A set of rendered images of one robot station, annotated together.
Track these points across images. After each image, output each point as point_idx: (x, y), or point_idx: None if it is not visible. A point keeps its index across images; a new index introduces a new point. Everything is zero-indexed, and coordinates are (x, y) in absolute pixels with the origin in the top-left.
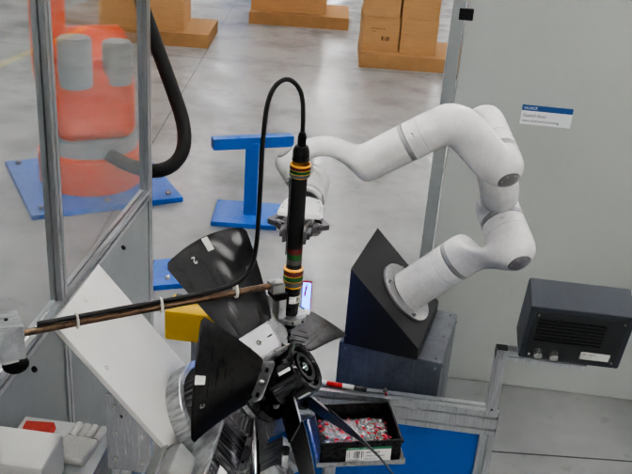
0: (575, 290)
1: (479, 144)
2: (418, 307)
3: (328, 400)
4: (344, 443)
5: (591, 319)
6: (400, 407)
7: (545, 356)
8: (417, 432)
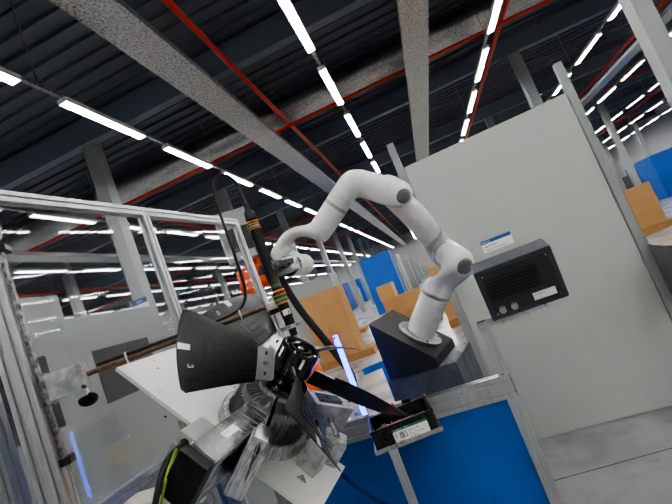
0: (501, 255)
1: (373, 183)
2: (429, 336)
3: None
4: (387, 426)
5: (518, 262)
6: (438, 402)
7: (511, 310)
8: (462, 419)
